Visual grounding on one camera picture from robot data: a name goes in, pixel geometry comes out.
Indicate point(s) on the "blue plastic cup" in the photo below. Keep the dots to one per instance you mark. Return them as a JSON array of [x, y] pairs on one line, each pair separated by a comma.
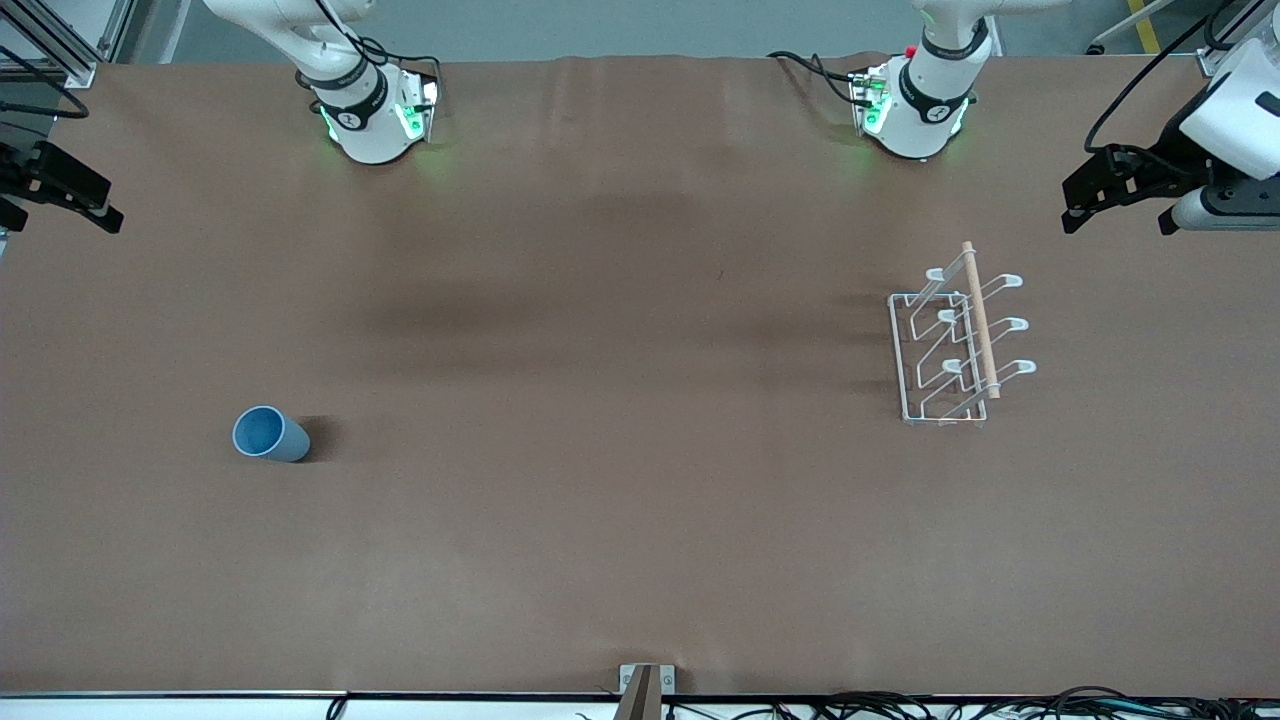
[[285, 445]]

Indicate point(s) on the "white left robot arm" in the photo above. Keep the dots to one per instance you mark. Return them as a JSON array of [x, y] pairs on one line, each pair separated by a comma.
[[925, 110]]

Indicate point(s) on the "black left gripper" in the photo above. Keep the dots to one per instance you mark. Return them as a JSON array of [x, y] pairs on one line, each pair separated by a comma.
[[1166, 158]]

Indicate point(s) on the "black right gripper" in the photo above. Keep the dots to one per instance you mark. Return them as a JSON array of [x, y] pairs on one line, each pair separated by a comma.
[[22, 171]]

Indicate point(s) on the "aluminium frame profile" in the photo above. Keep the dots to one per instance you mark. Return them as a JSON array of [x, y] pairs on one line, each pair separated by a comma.
[[60, 55], [1212, 60]]

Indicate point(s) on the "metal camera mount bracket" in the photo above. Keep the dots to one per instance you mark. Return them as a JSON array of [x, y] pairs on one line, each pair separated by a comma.
[[630, 678]]

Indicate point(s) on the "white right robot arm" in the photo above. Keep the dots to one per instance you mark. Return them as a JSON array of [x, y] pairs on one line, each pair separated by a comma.
[[370, 130]]

